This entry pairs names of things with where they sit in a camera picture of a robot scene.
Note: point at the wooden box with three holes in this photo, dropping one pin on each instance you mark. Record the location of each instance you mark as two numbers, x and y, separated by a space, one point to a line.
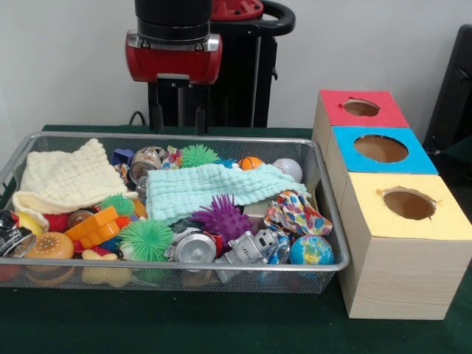
405 280

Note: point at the silver toy robot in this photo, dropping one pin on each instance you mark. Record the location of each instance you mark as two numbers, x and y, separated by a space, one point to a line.
247 249

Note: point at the green spiky ball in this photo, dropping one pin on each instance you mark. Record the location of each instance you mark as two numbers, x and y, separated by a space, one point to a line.
145 239

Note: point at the purple spiky ball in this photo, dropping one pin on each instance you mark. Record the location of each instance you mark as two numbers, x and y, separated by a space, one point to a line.
225 221

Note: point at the colourful heart print cloth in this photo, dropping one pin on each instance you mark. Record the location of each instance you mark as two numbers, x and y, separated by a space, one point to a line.
298 214

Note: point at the black and red robot pedestal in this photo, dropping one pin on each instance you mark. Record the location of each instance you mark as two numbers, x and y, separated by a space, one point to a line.
239 92

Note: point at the globe print ball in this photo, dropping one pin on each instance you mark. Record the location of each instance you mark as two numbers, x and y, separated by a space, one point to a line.
311 250

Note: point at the cream waffle cloth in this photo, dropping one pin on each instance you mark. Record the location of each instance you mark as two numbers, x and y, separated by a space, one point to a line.
70 180

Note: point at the dark green table cloth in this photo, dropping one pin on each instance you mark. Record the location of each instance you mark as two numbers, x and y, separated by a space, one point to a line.
184 324
461 147

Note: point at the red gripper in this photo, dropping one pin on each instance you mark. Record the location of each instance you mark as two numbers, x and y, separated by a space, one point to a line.
173 60

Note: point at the orange plastic block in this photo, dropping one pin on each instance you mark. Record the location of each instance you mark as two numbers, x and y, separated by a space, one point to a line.
96 225

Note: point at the black upright panel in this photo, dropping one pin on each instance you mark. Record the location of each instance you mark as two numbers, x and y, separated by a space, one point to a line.
453 92

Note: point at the shallow metal mesh bin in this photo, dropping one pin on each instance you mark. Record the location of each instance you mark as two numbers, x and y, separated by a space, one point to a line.
221 284

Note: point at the toy burger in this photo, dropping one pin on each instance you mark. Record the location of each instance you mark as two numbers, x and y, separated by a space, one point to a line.
49 245

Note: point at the white baseball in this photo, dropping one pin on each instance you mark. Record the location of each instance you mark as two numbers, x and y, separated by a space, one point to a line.
289 167

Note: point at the mint green waffle cloth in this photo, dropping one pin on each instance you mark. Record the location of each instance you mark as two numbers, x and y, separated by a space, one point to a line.
206 188

